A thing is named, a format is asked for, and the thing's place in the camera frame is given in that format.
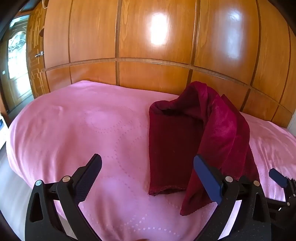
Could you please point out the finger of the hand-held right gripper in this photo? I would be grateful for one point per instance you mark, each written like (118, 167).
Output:
(277, 176)

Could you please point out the white box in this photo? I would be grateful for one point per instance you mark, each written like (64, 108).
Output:
(2, 129)

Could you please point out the pink bed sheet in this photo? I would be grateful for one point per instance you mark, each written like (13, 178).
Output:
(69, 139)

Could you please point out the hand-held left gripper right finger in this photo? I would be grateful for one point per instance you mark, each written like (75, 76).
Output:
(208, 179)

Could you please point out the wooden wardrobe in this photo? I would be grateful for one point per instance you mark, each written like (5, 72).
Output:
(161, 34)

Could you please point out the glass panel door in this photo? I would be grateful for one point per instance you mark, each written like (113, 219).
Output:
(17, 58)

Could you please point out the maroon fleece garment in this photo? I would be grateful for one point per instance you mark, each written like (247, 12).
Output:
(175, 150)

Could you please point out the carved wooden door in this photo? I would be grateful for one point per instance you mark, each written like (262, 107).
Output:
(35, 74)

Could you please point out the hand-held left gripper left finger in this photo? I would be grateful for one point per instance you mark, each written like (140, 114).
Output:
(91, 170)

